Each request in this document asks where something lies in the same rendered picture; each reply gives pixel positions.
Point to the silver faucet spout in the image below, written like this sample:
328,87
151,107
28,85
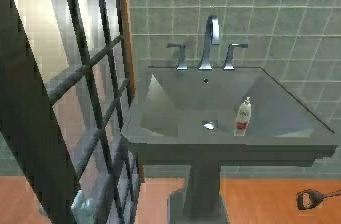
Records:
208,50

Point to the grey pedestal sink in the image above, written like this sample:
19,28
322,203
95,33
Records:
194,96

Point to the dark framed glass window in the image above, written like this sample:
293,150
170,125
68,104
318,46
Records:
18,100

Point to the white red soap bottle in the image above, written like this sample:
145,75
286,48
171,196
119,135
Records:
243,118

